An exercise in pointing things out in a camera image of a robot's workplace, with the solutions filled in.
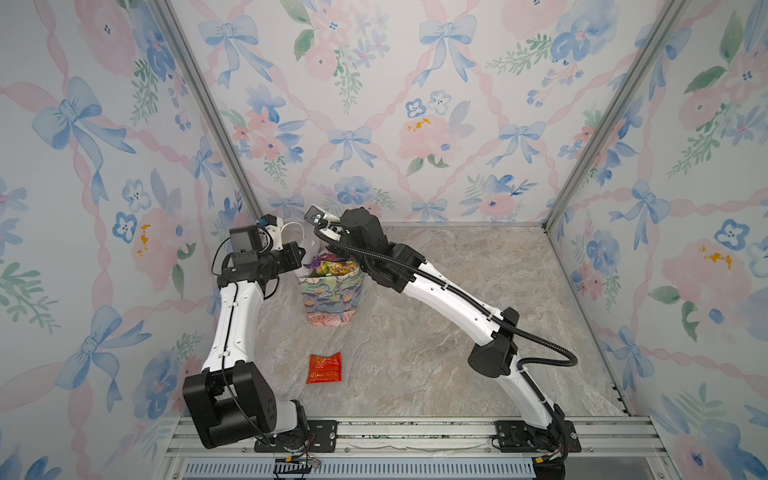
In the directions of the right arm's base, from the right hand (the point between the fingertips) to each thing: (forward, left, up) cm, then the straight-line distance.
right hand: (336, 213), depth 72 cm
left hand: (-1, +10, -12) cm, 16 cm away
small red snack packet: (-25, +5, -35) cm, 44 cm away
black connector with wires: (-47, +9, -39) cm, 62 cm away
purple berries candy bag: (-6, +7, -12) cm, 15 cm away
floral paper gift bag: (-11, +3, -22) cm, 25 cm away
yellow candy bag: (-7, +3, -13) cm, 15 cm away
